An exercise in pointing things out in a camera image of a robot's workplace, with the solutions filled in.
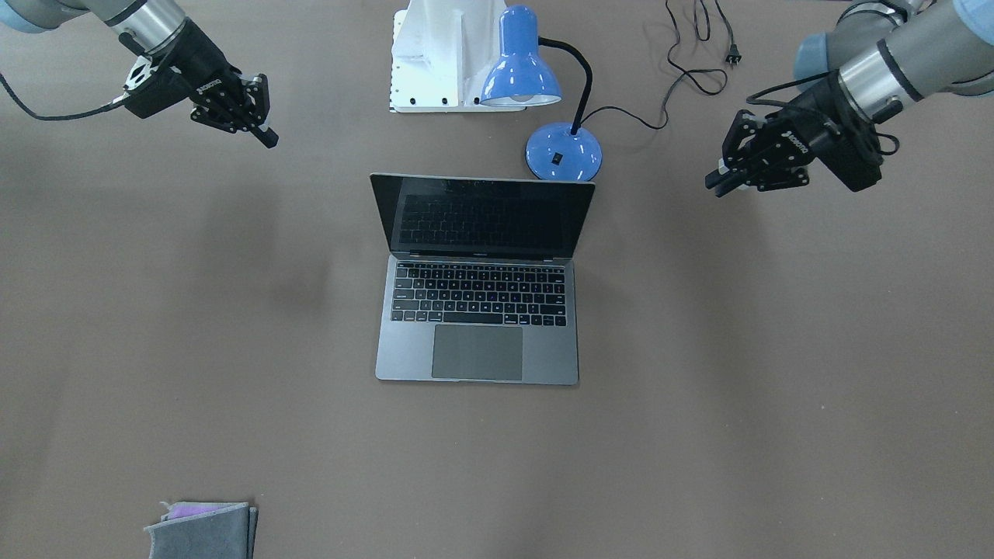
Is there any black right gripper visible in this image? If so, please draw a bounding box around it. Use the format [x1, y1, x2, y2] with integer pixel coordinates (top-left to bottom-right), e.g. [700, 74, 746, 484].
[161, 20, 280, 149]

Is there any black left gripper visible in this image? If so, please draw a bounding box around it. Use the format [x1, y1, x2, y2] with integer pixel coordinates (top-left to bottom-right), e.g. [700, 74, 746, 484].
[705, 78, 858, 198]

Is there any grey laptop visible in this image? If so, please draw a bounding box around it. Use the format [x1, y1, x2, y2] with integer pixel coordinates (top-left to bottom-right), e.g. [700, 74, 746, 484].
[370, 172, 594, 386]

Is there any silver blue robot right arm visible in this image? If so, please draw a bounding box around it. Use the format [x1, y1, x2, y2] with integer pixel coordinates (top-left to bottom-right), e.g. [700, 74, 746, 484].
[1, 1, 278, 148]

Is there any silver blue robot left arm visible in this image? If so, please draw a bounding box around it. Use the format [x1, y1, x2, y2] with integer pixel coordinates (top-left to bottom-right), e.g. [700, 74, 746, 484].
[705, 1, 993, 196]

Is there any blue desk lamp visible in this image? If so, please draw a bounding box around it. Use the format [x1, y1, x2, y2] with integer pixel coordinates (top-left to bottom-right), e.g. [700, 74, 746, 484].
[480, 5, 603, 182]

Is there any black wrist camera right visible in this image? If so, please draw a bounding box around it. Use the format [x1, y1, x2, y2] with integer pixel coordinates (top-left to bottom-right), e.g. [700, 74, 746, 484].
[122, 54, 194, 118]

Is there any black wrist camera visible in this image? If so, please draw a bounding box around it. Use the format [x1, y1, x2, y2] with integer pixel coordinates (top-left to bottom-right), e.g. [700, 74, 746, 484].
[811, 109, 884, 193]
[122, 54, 194, 118]

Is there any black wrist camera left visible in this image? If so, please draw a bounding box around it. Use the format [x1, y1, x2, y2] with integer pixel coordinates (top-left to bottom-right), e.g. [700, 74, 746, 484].
[811, 109, 884, 193]

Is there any white camera stand pillar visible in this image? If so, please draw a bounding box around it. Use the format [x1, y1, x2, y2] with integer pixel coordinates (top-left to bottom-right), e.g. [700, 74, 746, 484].
[390, 1, 518, 113]

